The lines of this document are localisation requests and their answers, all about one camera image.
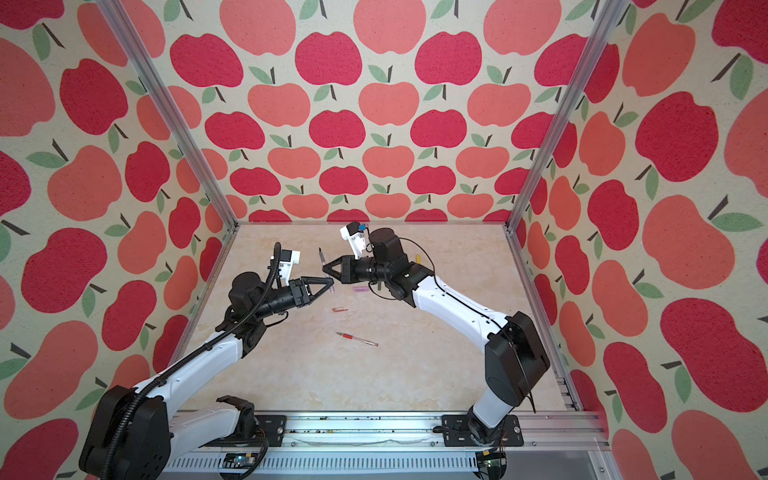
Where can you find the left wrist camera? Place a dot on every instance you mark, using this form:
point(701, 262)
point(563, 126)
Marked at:
point(280, 267)

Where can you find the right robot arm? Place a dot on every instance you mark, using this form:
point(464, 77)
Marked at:
point(515, 359)

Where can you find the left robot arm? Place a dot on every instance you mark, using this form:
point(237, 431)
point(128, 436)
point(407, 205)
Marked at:
point(136, 431)

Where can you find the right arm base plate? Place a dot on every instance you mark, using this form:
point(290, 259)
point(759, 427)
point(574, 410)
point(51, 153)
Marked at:
point(468, 431)

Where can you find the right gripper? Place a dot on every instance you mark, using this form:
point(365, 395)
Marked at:
point(346, 264)

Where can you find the red pen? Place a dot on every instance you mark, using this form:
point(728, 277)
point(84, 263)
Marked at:
point(357, 339)

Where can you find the right aluminium corner post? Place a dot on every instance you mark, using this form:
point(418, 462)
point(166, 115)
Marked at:
point(603, 28)

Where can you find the aluminium corner post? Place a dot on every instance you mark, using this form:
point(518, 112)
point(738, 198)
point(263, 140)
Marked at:
point(129, 39)
point(603, 28)

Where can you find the white slotted cable duct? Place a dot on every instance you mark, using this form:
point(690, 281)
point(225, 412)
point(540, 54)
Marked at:
point(205, 464)

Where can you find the left aluminium corner post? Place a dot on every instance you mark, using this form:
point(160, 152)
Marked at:
point(129, 39)

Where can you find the aluminium front rail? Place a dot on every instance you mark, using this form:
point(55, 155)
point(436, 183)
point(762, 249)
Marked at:
point(412, 431)

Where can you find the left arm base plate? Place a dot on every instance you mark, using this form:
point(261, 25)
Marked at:
point(264, 429)

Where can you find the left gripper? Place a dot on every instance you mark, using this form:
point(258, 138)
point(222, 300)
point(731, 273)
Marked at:
point(299, 293)

